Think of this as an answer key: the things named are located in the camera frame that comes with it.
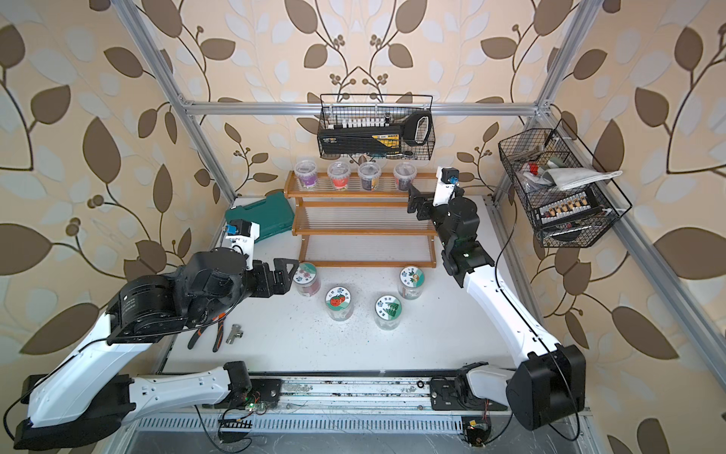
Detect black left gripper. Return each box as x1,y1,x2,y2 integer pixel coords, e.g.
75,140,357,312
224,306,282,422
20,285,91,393
191,257,303,329

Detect flower lid seed jar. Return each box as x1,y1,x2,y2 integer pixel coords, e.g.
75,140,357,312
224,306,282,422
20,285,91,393
293,262,321,297

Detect small clear seed cup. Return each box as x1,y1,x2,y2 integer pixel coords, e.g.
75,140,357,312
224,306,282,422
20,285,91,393
357,162,382,191

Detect red label seed cup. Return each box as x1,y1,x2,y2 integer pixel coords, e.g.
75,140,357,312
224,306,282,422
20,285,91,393
327,161,351,190

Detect purple label seed cup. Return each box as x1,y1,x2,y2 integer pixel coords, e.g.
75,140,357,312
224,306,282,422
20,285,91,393
294,160,318,189

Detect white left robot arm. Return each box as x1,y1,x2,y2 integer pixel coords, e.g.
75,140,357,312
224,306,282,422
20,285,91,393
7,248,299,451

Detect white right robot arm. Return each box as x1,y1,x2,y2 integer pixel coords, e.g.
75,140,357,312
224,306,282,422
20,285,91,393
408,183,586,431

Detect tomato lid seed jar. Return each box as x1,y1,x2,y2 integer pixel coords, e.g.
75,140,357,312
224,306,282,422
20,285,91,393
325,286,354,322

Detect wooden three-tier shelf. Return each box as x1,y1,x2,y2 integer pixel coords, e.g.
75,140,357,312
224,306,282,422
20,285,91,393
284,172,438,268

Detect lidded seed jar by shelf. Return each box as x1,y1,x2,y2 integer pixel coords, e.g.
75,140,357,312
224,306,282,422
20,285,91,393
399,266,425,300

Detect green lid seed jar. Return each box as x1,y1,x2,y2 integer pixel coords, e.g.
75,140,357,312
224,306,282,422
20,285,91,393
374,295,403,330

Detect green plastic tool case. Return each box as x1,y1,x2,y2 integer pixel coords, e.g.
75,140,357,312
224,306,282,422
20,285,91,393
225,192,294,242

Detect metal tee pipe fitting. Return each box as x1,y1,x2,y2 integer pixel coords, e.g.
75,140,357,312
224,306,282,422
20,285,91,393
226,323,244,344

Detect black yellow tool case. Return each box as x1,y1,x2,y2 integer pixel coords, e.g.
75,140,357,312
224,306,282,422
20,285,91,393
317,126,402,156

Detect orange black pliers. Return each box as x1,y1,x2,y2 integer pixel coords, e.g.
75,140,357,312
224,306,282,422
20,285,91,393
187,315,226,353

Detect white paper bag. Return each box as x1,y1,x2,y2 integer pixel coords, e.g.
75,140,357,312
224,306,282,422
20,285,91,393
543,168,622,191

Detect box of small bottles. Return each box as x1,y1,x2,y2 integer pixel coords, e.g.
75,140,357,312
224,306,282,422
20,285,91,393
535,190,602,227

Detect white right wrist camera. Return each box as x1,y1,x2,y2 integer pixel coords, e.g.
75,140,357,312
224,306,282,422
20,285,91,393
433,166,459,207

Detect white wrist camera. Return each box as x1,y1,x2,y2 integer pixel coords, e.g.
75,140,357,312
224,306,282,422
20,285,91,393
433,166,459,207
221,219,260,271

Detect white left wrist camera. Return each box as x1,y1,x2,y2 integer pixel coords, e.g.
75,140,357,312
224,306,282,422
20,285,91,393
221,219,260,271

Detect black saw handle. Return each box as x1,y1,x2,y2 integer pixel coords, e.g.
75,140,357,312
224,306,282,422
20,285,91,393
401,111,433,147

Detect black wire basket back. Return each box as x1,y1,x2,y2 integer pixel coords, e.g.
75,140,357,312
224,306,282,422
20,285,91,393
317,92,436,161

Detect black wire basket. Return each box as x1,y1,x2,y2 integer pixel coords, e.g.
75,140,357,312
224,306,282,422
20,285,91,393
498,120,633,249
317,92,436,161

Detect black wire basket right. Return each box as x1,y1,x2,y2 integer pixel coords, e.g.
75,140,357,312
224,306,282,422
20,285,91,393
498,120,633,249

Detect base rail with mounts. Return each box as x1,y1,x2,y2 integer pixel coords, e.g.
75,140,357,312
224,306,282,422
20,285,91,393
129,376,510,436

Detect aluminium frame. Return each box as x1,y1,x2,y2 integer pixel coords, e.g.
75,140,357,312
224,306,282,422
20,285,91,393
113,1,725,384

